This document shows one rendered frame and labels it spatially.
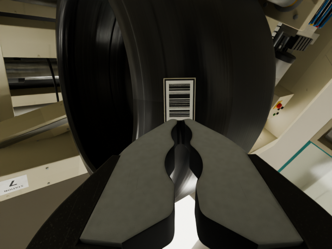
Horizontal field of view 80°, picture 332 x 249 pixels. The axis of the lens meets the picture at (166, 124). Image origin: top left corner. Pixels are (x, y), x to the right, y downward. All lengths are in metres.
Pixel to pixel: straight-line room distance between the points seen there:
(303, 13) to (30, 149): 0.96
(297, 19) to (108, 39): 0.55
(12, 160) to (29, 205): 2.24
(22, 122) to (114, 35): 0.50
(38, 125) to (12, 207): 2.31
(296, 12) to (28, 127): 0.92
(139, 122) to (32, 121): 0.71
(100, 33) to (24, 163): 0.55
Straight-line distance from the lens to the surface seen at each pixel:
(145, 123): 0.29
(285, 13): 0.56
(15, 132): 0.95
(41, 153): 0.94
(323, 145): 0.95
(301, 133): 3.18
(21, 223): 3.06
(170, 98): 0.26
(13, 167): 0.91
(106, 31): 0.77
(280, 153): 3.35
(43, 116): 0.96
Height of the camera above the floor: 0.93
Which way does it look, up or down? 37 degrees up
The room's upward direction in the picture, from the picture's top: 158 degrees counter-clockwise
